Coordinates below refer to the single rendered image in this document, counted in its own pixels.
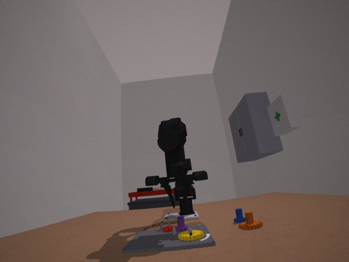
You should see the yellow gear with black stripe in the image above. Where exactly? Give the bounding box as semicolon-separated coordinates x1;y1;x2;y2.
178;230;204;241

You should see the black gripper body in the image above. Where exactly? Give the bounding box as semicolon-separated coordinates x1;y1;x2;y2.
145;155;208;186

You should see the blue gear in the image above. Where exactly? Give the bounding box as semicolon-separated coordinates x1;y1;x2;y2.
234;208;246;223

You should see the red gear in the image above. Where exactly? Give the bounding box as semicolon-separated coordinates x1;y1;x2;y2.
163;226;173;232

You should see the purple gear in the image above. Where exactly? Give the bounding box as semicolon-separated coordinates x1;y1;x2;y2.
176;216;187;232

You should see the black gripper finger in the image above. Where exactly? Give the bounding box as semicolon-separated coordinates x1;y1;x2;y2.
160;185;175;208
183;182;194;207

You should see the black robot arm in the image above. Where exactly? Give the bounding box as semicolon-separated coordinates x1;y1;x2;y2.
158;117;196;216

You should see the orange gear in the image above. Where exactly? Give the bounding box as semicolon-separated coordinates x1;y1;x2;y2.
239;211;263;230

